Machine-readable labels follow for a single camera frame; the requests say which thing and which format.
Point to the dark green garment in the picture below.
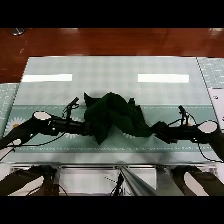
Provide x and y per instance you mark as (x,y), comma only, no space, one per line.
(113,113)

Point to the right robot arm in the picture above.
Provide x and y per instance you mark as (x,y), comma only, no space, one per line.
(200,131)

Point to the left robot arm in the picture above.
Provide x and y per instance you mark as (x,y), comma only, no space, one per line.
(30,126)

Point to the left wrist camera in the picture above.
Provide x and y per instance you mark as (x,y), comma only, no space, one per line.
(70,106)

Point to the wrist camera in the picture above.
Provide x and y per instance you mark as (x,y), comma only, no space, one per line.
(70,106)
(182,111)

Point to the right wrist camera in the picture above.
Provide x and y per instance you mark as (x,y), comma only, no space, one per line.
(182,111)

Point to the silver frame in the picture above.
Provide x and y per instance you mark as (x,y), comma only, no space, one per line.
(140,185)

